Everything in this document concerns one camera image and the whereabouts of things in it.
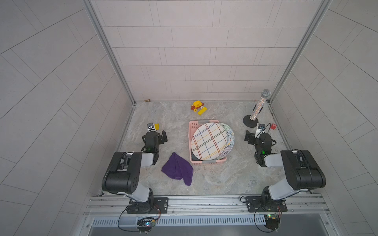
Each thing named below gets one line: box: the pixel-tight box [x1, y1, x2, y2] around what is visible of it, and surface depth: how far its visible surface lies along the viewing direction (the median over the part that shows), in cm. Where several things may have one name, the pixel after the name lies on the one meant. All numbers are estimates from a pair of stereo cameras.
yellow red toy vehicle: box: [190, 100, 205, 113], surface depth 111 cm
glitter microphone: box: [249, 88, 272, 121], surface depth 88 cm
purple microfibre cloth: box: [161, 152, 194, 186], surface depth 84 cm
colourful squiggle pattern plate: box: [214, 122, 235, 160], surface depth 84 cm
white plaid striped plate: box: [190, 122, 228, 161], surface depth 89 cm
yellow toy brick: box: [197, 107, 209, 116], surface depth 113 cm
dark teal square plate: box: [191, 150, 203, 161], surface depth 88 cm
